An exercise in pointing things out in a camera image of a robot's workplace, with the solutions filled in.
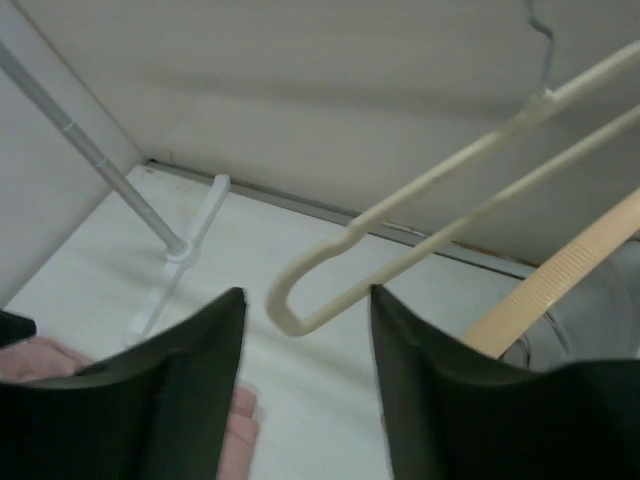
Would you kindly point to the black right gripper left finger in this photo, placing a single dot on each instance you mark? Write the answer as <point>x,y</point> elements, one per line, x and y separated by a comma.
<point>155,411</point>

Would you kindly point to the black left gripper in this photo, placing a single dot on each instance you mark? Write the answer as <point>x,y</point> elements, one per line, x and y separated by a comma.
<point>15,328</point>

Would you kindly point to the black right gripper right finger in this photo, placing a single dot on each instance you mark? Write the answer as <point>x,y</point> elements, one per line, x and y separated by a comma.
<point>451,412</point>

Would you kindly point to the pink trousers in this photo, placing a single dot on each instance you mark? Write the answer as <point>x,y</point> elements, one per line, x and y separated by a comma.
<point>40,358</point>

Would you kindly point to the tan wooden hanger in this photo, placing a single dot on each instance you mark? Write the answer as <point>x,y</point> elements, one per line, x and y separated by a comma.
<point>532,298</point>

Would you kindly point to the white clothes rack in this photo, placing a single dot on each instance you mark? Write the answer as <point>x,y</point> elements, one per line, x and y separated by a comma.
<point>181,252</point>

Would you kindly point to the grey hanging garment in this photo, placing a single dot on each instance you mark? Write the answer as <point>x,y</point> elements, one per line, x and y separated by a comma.
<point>597,320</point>

